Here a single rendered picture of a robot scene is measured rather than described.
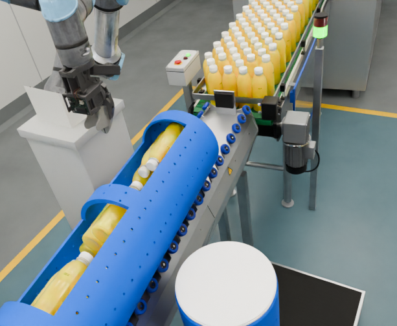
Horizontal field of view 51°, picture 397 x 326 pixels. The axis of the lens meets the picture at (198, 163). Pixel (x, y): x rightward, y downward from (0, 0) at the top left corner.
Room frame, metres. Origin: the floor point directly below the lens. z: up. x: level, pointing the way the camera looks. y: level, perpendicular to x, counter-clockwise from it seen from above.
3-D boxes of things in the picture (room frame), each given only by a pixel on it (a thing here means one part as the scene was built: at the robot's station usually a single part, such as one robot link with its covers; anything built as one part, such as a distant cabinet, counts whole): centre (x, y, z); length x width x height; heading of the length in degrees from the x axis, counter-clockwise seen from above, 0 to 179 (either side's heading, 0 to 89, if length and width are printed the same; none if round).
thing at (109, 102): (0.92, 0.20, 1.50); 0.05 x 0.02 x 0.09; 59
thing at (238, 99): (1.73, -0.21, 0.96); 0.40 x 0.01 x 0.03; 61
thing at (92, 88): (0.91, 0.23, 1.57); 0.09 x 0.08 x 0.12; 149
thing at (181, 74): (1.98, -0.02, 1.05); 0.20 x 0.10 x 0.10; 151
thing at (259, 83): (1.70, -0.35, 1.00); 0.07 x 0.07 x 0.19
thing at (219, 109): (1.66, -0.17, 0.99); 0.10 x 0.02 x 0.12; 61
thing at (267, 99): (1.60, -0.37, 0.95); 0.10 x 0.07 x 0.10; 61
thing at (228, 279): (0.68, -0.01, 1.03); 0.28 x 0.28 x 0.01
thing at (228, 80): (1.77, -0.22, 1.00); 0.07 x 0.07 x 0.19
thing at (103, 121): (0.91, 0.22, 1.46); 0.06 x 0.03 x 0.09; 149
